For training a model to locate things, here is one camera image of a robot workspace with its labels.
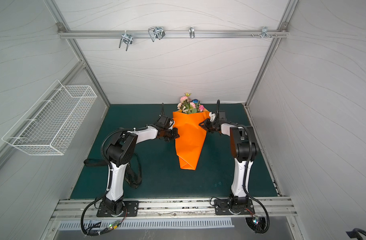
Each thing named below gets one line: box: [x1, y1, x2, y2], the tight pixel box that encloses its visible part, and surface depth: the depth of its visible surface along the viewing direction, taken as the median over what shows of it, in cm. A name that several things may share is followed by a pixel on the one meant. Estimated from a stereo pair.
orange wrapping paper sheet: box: [172, 109, 211, 171], surface depth 100 cm
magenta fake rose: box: [198, 104, 206, 112], surface depth 117 cm
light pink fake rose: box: [179, 92, 192, 112], surface depth 116 cm
